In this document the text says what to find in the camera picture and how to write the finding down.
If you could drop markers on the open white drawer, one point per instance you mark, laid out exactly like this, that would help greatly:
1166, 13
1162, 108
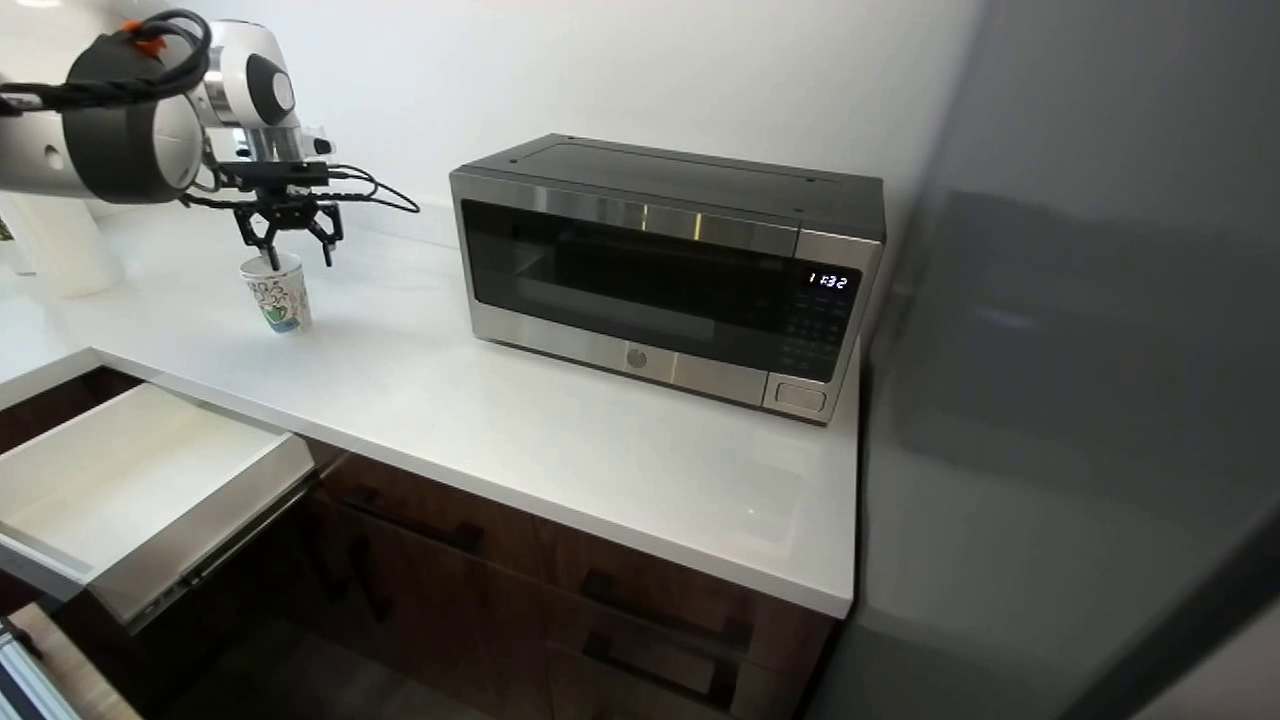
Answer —
140, 480

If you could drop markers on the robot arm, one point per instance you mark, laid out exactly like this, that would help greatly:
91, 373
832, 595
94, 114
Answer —
120, 140

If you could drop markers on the brown wooden drawer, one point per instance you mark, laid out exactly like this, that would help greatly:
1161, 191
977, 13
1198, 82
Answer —
440, 575
640, 700
790, 630

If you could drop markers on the stainless steel microwave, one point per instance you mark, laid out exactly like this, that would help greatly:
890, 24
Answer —
660, 280

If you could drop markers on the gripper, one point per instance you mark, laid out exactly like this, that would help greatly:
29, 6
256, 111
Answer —
285, 207

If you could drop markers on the grey refrigerator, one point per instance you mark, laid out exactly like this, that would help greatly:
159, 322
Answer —
1080, 380

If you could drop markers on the white paper towel roll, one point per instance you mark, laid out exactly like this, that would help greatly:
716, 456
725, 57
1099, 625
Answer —
70, 245

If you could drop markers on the microwave door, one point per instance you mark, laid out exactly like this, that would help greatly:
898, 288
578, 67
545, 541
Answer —
620, 280

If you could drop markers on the white printed paper cup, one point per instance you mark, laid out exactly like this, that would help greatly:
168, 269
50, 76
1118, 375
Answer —
280, 300

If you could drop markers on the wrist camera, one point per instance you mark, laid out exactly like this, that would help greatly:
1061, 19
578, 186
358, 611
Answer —
270, 173

